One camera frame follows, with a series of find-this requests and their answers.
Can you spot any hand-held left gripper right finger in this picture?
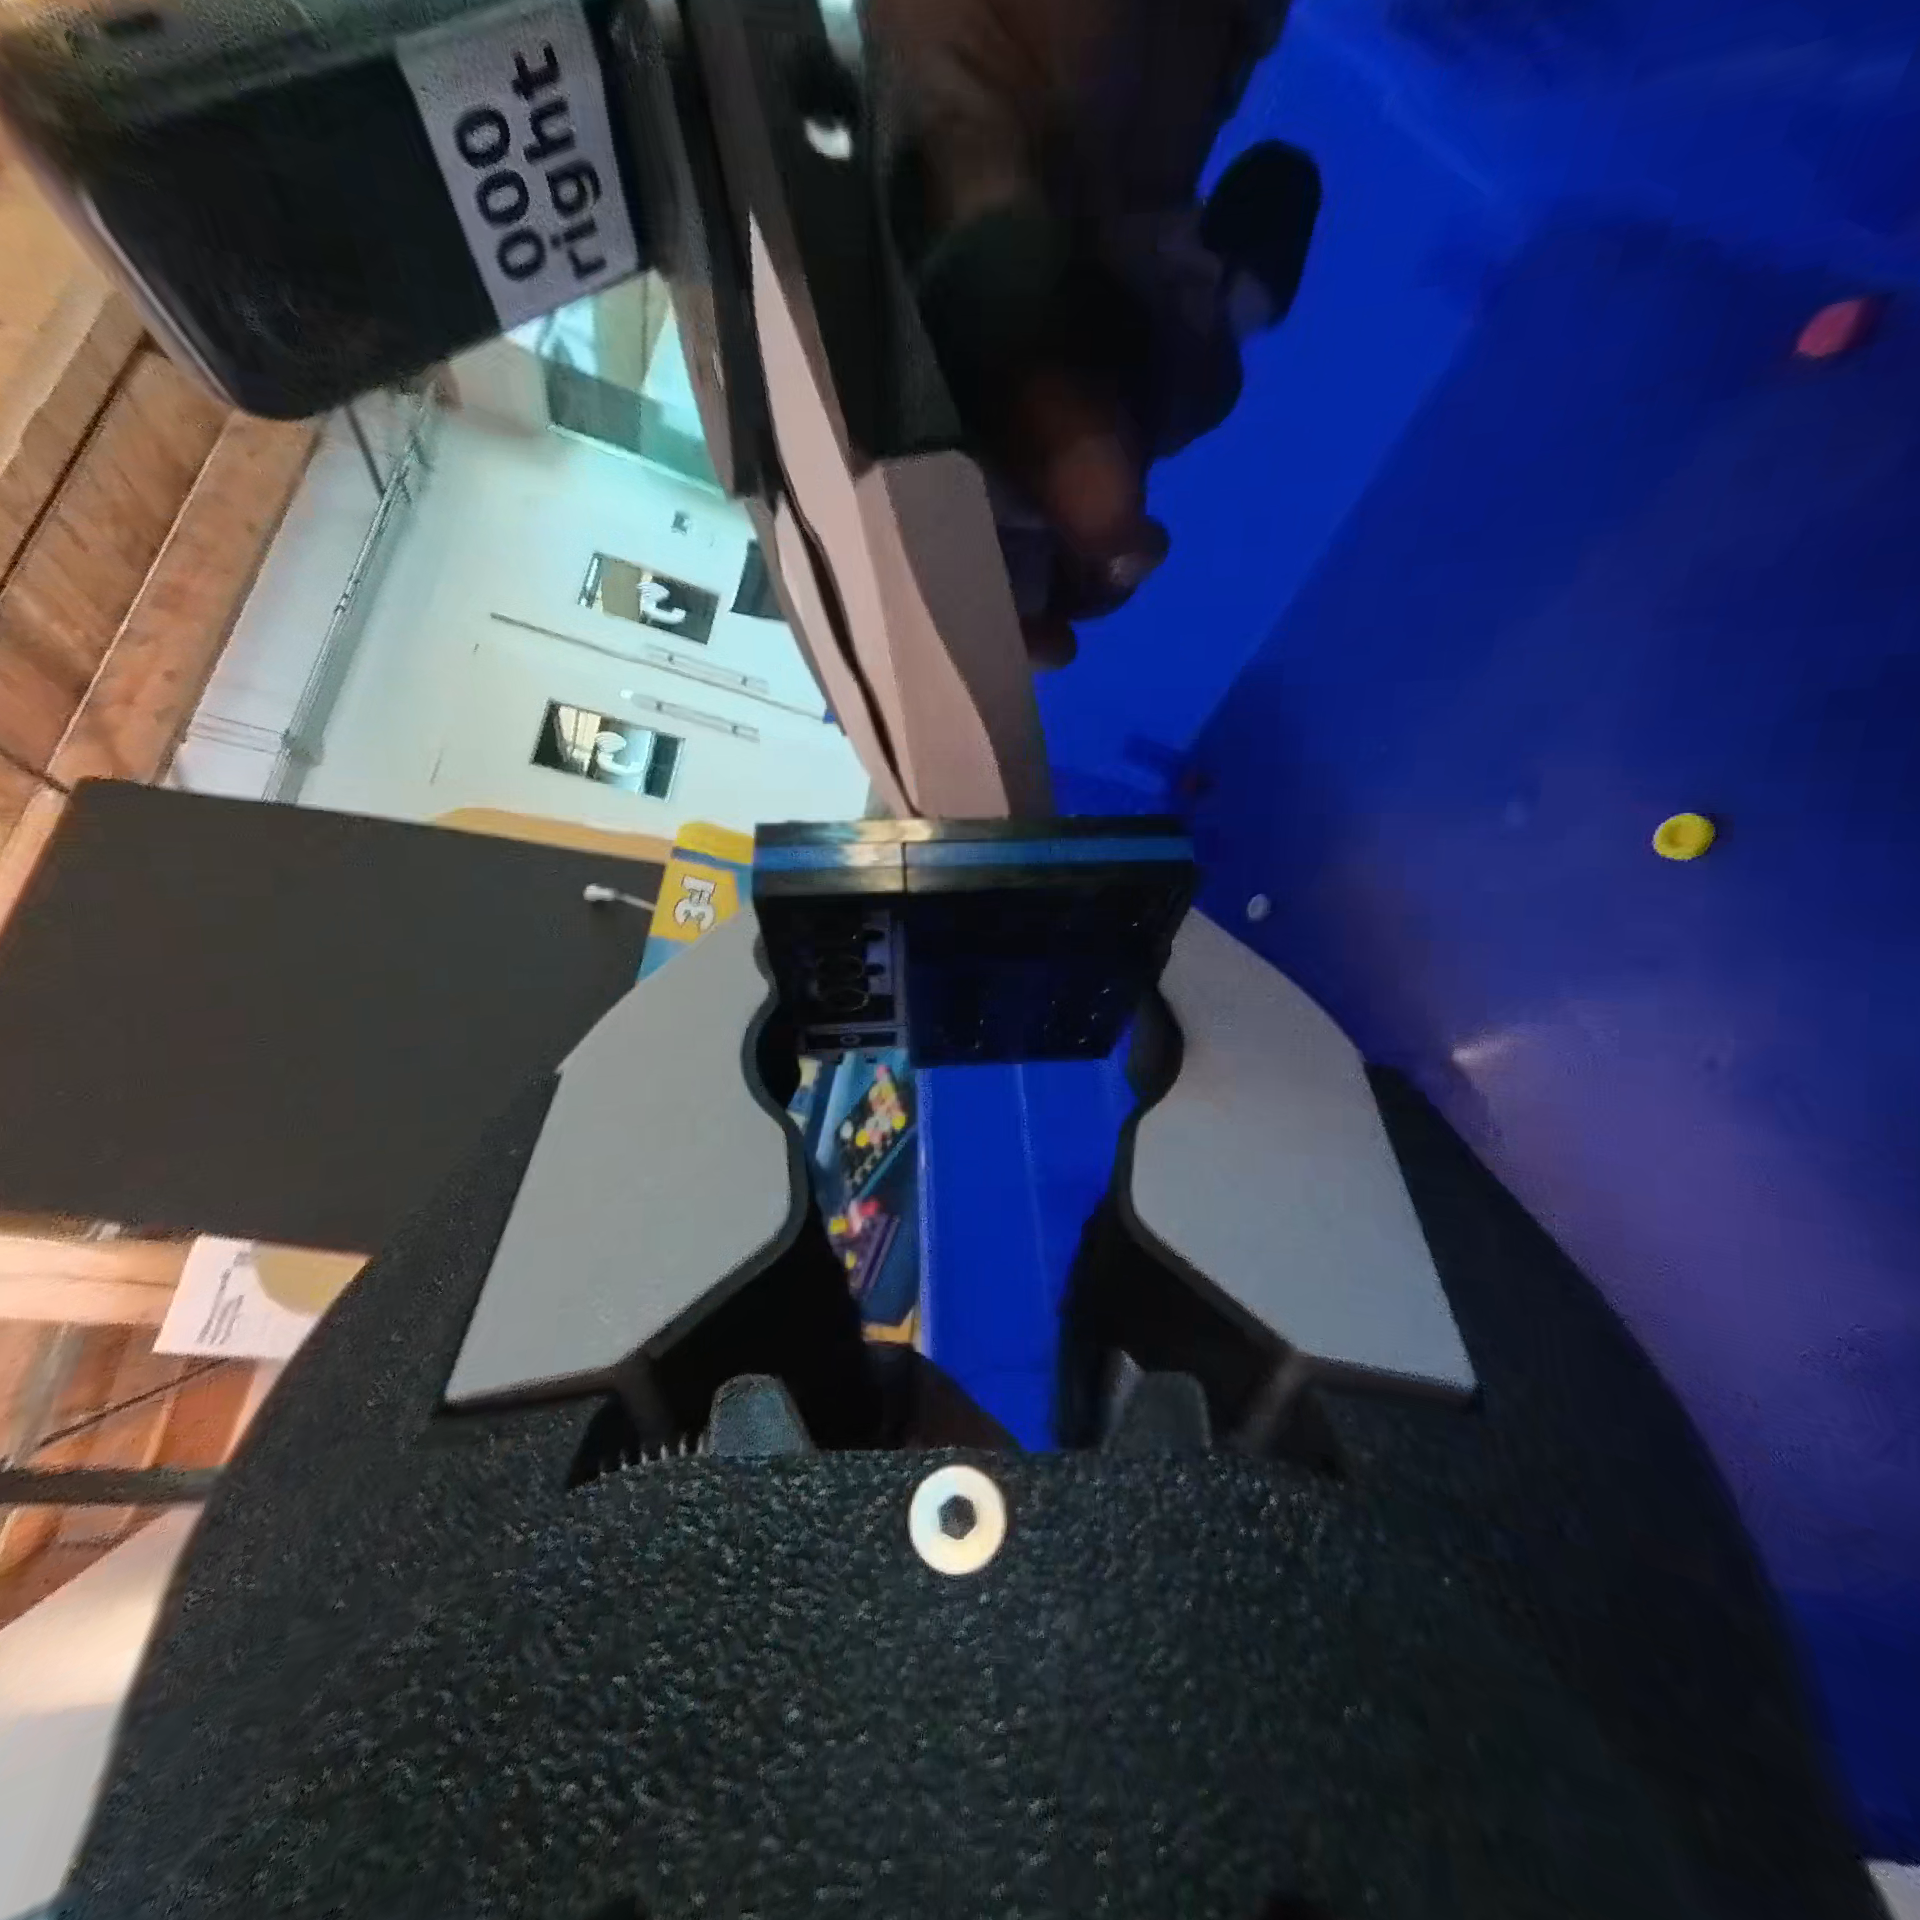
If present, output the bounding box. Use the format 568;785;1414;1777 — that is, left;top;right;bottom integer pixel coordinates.
1110;912;1481;1454

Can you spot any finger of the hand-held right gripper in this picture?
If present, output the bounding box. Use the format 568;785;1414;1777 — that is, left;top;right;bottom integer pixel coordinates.
748;224;921;826
860;449;1055;826

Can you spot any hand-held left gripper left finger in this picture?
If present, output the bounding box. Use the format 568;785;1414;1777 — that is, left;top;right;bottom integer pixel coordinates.
439;907;820;1440

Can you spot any black blue brick plate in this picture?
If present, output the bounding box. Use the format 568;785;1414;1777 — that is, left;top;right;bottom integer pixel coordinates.
749;816;1199;1067

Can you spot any blue plastic bin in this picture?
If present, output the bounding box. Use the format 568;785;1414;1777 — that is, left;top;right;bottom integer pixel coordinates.
913;0;1920;1862

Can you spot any person's right hand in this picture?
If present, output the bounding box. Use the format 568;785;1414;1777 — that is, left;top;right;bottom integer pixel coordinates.
885;0;1255;673

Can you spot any blue toy set box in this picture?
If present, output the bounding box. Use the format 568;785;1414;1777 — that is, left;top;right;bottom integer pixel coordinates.
637;816;923;1344

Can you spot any black partition panel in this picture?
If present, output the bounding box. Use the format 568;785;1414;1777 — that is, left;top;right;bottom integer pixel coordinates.
0;779;669;1254

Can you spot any white paper sheet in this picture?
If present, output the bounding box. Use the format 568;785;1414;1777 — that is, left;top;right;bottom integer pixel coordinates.
151;1236;367;1366

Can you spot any framed wall picture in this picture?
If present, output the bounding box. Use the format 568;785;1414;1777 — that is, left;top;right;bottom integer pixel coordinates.
576;550;723;646
533;697;684;800

